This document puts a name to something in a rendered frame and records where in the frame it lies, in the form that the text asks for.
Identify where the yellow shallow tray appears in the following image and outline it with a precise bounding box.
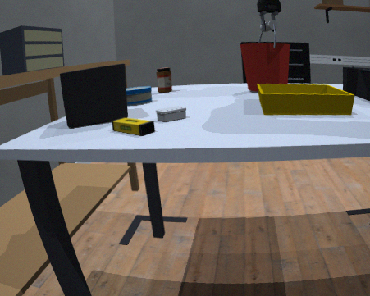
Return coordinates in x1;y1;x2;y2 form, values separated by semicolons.
257;84;355;115

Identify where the orange jar with dark lid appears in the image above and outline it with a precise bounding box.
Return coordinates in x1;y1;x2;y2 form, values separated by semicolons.
157;68;172;93

